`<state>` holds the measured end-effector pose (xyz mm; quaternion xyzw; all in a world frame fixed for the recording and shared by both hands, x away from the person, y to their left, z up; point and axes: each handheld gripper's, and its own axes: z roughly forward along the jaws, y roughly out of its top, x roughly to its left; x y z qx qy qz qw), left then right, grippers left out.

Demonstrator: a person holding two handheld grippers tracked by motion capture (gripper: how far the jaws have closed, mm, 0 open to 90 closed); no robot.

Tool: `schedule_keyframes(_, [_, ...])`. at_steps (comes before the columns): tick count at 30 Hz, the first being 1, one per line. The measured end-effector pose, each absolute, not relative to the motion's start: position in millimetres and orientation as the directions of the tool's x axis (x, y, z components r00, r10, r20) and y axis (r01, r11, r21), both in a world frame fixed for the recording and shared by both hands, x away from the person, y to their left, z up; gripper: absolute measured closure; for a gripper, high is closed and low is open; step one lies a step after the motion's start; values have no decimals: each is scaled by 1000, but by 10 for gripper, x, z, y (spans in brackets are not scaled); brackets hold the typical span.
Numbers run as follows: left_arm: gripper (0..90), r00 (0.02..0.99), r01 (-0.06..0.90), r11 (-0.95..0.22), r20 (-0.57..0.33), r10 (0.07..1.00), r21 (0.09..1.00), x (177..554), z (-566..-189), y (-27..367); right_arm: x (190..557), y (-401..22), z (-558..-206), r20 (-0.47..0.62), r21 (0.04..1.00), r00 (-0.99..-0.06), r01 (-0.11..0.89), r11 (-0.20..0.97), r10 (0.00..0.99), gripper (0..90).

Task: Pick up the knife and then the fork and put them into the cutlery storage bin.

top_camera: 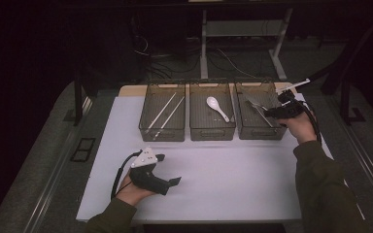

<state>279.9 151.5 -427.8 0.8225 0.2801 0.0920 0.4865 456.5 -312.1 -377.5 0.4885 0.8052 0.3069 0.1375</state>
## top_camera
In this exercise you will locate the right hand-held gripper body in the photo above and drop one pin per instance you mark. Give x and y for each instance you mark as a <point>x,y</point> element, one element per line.
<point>289,110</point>

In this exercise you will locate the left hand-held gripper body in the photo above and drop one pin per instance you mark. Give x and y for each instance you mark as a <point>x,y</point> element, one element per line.
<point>144,159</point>

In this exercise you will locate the silver metal knife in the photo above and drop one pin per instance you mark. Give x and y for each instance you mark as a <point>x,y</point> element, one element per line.
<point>264,116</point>

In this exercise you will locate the silver metal fork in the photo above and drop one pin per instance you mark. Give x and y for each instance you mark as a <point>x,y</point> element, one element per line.
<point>255,104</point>

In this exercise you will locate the white chopstick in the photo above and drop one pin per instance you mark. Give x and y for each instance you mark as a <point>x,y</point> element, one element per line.
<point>162,111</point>
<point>170,117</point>

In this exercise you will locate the white ceramic spoon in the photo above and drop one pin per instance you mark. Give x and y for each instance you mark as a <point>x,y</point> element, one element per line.
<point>213,103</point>

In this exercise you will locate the person's right hand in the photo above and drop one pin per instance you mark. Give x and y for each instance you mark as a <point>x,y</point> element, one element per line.
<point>299,127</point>

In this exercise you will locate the person's left hand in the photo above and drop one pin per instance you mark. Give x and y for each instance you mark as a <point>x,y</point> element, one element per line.
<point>131,192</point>

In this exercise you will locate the black metal stand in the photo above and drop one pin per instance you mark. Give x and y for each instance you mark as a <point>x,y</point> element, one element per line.
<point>345,103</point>
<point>78,100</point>

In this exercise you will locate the white metal stand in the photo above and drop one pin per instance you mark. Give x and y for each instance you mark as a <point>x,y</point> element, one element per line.
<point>239,28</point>

